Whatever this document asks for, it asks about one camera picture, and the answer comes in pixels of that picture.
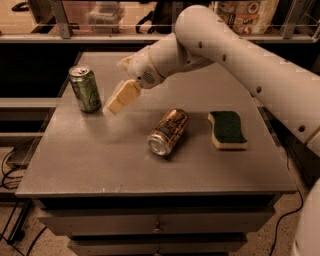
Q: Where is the black bag on shelf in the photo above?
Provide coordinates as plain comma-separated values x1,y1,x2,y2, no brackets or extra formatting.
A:
135,1,187,34

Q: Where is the green yellow sponge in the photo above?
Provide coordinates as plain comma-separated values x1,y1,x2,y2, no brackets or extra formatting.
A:
208,111,248,150

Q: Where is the black floor cables left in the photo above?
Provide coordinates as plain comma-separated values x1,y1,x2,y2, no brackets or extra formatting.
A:
0,146,48,256

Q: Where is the black floor cable right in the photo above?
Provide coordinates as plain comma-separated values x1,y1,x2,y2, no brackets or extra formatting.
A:
268,158,305,256

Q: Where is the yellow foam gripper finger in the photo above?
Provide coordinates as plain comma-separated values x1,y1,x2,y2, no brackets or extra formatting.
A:
106,79,142,114
117,56,132,71

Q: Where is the orange soda can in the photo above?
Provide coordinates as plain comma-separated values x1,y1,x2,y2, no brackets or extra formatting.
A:
147,109,189,156

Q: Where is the metal shelf rail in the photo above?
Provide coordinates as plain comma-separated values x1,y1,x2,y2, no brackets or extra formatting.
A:
0,0,320,43

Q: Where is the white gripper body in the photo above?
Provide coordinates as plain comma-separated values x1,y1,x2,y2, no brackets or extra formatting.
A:
127,46,164,89

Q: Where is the grey drawer cabinet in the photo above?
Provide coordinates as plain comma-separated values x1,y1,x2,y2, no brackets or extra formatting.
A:
17,64,296,256

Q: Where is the clear plastic container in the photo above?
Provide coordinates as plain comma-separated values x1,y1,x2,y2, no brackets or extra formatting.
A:
86,1,124,34

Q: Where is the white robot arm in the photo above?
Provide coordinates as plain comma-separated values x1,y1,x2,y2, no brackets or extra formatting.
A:
107,5,320,155

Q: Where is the colourful snack bag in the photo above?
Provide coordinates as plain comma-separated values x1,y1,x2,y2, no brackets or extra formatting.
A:
214,0,279,35

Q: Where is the green soda can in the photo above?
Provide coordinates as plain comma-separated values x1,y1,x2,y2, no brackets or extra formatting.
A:
69,65,101,113

